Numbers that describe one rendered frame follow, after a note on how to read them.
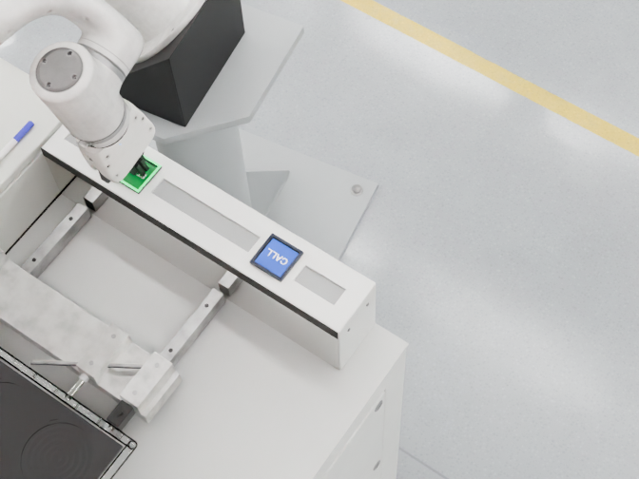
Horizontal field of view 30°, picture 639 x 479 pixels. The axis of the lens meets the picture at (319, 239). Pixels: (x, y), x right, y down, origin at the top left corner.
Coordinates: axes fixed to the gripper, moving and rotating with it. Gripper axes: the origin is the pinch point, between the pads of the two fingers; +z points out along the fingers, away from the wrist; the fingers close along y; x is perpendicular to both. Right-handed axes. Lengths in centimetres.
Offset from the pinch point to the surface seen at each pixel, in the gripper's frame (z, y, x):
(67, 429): 0.6, -37.0, -15.1
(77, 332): 5.1, -25.2, -5.9
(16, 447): -0.7, -42.8, -11.0
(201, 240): 1.3, -4.5, -15.2
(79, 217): 11.4, -10.2, 8.1
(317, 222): 105, 27, 5
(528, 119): 117, 80, -21
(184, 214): 1.8, -2.4, -10.5
